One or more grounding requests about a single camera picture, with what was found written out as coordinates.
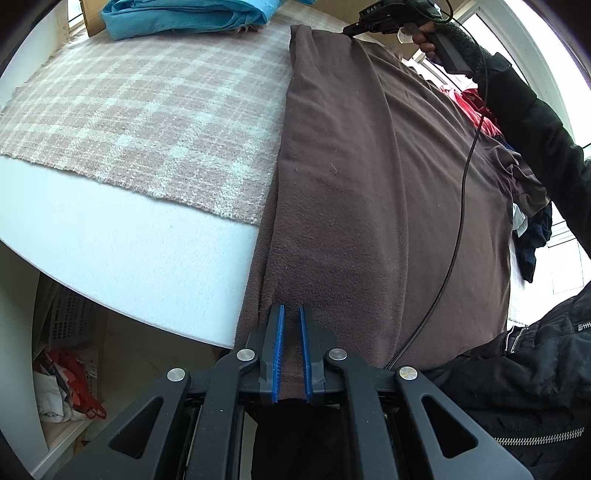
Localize black cable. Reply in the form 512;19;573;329
383;0;492;370

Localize grey plastic basket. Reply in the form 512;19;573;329
44;284;100;347

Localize pink white plaid blanket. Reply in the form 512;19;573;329
0;2;402;227

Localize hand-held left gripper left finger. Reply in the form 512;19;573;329
53;302;287;480

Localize person's black jacket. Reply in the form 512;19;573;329
425;281;591;480

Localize brown fleece pants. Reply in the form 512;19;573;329
233;24;552;404

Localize pine wood board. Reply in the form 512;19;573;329
55;0;88;47

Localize navy garment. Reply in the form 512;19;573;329
515;203;555;284

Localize light blue garment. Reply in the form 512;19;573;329
100;0;282;41

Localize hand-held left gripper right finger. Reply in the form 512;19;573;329
299;302;532;480

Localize person's right forearm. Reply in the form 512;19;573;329
443;21;591;259

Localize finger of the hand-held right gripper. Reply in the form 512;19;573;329
342;18;386;37

